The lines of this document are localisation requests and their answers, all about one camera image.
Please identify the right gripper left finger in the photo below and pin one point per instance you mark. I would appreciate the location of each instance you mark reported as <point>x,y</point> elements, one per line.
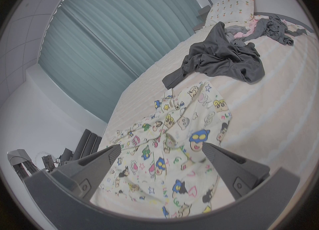
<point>87,171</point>

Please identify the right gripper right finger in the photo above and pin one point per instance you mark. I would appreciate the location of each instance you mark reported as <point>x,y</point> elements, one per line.
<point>234,171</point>

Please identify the white printed pyjama top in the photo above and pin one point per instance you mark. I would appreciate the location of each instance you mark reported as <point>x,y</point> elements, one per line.
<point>169,149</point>

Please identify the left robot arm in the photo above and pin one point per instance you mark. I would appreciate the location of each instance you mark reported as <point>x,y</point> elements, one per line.
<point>20,156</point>

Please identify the bed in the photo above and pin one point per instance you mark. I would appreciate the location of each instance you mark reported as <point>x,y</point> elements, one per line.
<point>261,124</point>

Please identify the black padded chair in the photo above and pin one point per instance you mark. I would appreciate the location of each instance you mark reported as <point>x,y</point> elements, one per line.
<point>87,144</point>

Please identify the blue-green curtain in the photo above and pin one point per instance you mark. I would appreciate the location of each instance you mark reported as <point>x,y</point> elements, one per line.
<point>87,74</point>
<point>137,12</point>

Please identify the black garment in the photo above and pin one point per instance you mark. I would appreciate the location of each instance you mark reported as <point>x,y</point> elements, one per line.
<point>219,57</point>

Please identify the dark grey garment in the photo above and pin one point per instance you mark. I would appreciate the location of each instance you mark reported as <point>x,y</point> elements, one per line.
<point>274,29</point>

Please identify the pink garment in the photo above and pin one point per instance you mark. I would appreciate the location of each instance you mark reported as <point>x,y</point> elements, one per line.
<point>253,24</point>

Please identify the grey bedside table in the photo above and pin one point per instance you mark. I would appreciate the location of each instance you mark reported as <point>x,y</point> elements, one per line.
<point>200,19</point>

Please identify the white printed pillow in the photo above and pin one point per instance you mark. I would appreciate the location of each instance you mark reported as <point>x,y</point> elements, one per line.
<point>229,7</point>

